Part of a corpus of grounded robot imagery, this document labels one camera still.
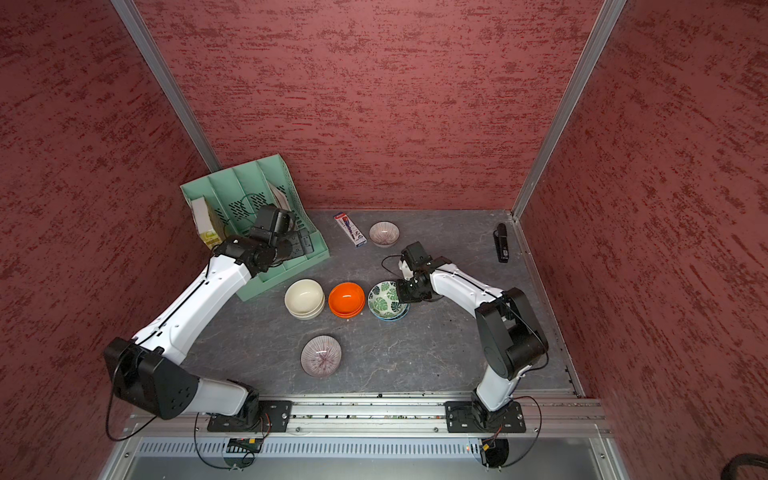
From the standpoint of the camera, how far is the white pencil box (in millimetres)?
1121

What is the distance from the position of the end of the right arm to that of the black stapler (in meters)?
0.42

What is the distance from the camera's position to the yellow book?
0.81m

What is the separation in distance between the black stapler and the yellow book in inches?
36.7
